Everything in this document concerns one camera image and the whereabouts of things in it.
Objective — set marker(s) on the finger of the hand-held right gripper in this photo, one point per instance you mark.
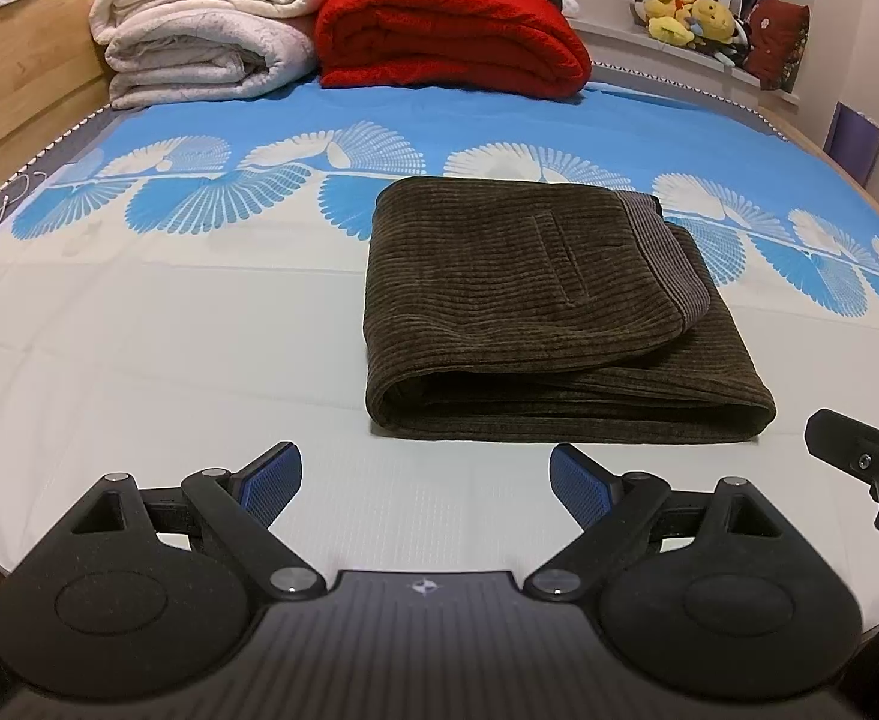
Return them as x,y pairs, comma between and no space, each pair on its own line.
848,442

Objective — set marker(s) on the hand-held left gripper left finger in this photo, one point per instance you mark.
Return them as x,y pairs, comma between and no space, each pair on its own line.
270,484

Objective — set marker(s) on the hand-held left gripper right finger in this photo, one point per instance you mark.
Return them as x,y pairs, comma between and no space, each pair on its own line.
578,484

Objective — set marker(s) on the blue white printed bed sheet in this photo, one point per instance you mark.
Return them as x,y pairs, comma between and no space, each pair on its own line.
184,330

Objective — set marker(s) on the dark red cushion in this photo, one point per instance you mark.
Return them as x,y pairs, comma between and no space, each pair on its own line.
777,41

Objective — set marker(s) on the black white striped plush toy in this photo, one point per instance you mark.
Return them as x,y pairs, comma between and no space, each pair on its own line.
724,52

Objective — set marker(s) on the pale grey fleece folded blanket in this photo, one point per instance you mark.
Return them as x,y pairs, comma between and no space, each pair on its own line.
199,60

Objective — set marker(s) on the yellow plush toy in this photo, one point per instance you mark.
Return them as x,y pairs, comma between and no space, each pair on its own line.
668,11
713,22

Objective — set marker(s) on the red folded blanket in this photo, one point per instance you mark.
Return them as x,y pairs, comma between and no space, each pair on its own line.
447,37

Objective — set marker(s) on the wooden headboard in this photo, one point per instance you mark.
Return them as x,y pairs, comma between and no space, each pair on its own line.
27,75

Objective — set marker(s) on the wooden bed frame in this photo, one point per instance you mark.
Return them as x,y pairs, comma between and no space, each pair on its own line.
844,180

